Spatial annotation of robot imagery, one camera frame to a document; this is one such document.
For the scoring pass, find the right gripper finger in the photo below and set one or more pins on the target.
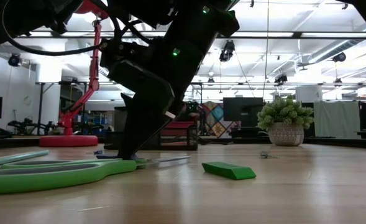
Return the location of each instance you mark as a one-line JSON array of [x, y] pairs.
[[142, 130]]

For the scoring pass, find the dark blue sticky note pad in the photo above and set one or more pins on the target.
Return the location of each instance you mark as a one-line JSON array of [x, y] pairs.
[[106, 157]]

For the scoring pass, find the small blue binder clip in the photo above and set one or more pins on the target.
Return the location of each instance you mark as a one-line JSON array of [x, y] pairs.
[[265, 154], [98, 152]]

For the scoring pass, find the green eraser block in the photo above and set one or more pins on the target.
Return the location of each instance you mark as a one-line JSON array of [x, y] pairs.
[[229, 172]]

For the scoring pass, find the teal pencil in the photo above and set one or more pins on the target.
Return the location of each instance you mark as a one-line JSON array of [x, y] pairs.
[[15, 157]]

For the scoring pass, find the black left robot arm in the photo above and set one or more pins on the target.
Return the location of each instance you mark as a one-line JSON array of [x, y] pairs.
[[21, 18]]

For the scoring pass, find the black mesh desk organizer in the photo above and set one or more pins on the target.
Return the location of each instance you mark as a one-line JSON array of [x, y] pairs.
[[179, 137]]

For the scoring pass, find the red desk lamp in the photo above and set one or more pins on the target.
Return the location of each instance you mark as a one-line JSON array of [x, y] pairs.
[[94, 74]]

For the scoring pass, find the colourful patterned panel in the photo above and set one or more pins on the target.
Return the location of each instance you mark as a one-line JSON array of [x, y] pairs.
[[220, 123]]

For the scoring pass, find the black ceiling spotlight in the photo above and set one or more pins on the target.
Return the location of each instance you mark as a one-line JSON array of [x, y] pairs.
[[227, 51], [14, 59], [339, 57], [281, 78]]

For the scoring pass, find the black background monitor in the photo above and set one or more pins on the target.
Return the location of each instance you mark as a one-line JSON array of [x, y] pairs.
[[243, 112]]

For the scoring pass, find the potted green plant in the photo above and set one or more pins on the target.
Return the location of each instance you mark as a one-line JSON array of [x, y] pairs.
[[285, 133]]

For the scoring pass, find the pale green fabric screen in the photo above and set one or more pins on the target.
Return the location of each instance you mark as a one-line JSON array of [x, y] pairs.
[[335, 119]]

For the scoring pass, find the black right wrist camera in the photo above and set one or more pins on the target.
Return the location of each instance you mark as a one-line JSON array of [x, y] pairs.
[[123, 51]]

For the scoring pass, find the black background workstation frame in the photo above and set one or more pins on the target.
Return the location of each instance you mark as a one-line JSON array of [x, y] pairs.
[[40, 105]]

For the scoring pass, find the black overhead frame beam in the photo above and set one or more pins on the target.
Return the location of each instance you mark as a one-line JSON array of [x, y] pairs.
[[294, 34]]

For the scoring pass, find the black table frame rail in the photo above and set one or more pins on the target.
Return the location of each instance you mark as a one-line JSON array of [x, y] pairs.
[[341, 143]]

